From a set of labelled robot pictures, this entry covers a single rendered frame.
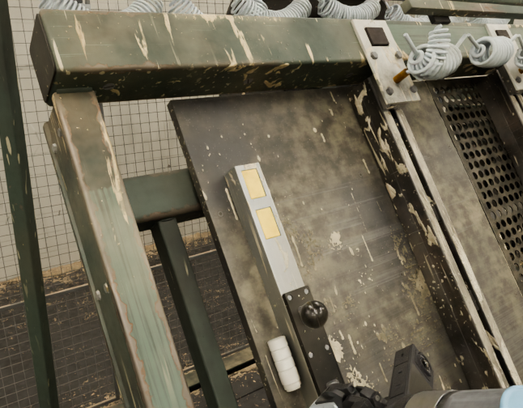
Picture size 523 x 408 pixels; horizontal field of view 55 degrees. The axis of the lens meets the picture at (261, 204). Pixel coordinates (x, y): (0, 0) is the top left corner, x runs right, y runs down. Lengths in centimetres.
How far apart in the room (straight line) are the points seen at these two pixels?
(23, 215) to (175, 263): 64
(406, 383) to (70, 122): 54
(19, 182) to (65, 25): 65
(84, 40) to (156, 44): 11
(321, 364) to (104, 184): 42
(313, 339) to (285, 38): 52
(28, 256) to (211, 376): 75
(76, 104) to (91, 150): 7
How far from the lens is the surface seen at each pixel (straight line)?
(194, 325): 82
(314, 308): 68
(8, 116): 131
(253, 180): 83
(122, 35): 79
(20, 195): 137
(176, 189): 85
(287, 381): 80
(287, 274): 81
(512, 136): 146
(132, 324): 68
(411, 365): 60
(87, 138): 75
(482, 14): 113
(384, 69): 106
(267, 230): 81
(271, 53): 91
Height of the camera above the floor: 187
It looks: 15 degrees down
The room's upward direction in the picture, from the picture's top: 3 degrees counter-clockwise
